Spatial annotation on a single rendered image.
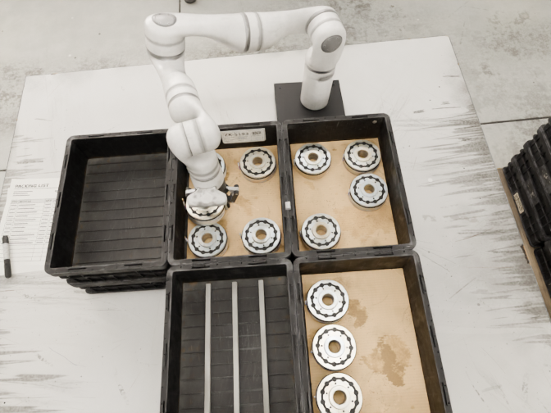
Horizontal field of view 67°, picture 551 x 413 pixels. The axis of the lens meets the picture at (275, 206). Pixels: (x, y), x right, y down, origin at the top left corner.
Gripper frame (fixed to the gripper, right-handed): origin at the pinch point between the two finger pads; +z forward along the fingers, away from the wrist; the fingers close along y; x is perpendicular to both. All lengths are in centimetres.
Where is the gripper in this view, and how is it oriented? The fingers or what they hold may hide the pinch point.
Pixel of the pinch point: (216, 204)
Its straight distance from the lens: 113.6
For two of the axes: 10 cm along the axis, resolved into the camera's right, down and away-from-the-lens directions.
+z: 0.2, 4.3, 9.0
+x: 0.5, 9.0, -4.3
